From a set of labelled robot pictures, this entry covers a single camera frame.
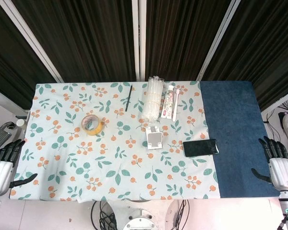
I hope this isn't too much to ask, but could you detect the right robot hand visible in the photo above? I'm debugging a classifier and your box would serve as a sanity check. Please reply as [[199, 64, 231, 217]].
[[251, 136, 288, 192]]

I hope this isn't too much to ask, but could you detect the black smartphone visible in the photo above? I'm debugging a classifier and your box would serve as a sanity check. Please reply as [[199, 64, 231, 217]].
[[183, 138, 219, 158]]

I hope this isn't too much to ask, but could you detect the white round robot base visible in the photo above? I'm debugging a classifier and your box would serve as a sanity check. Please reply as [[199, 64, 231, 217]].
[[122, 207, 159, 230]]

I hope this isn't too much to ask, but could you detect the white phone stand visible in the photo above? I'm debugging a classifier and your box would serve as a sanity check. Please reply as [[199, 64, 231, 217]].
[[145, 126, 164, 150]]

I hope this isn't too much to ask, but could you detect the blue fabric mat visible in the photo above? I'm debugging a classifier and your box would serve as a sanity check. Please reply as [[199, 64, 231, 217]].
[[199, 80, 281, 199]]

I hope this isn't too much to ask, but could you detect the fruit and leaf print tablecloth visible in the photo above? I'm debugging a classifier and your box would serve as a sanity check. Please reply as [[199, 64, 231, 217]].
[[9, 81, 221, 201]]

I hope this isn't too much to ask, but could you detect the yellow packing tape roll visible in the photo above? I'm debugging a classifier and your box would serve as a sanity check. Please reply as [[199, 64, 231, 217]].
[[81, 114, 105, 136]]

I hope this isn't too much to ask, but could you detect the pink toothbrush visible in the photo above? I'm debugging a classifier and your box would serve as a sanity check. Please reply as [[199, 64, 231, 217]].
[[172, 86, 180, 122]]

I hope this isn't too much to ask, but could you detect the floral toothpaste tube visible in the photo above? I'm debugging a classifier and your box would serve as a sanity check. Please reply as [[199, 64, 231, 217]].
[[160, 85, 176, 119]]

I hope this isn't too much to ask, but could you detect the bundle of clear plastic tubes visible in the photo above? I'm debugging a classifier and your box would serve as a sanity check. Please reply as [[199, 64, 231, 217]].
[[141, 75, 165, 123]]

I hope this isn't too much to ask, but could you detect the black pencil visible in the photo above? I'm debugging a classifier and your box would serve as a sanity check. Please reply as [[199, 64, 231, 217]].
[[125, 85, 133, 112]]

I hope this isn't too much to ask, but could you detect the black cable bundle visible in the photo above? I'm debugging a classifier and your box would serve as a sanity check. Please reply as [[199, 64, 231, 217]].
[[90, 200, 122, 230]]

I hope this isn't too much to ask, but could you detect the white partition frame post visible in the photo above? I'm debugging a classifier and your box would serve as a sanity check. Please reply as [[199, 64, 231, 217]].
[[196, 0, 241, 82], [132, 0, 147, 81], [0, 0, 63, 83]]

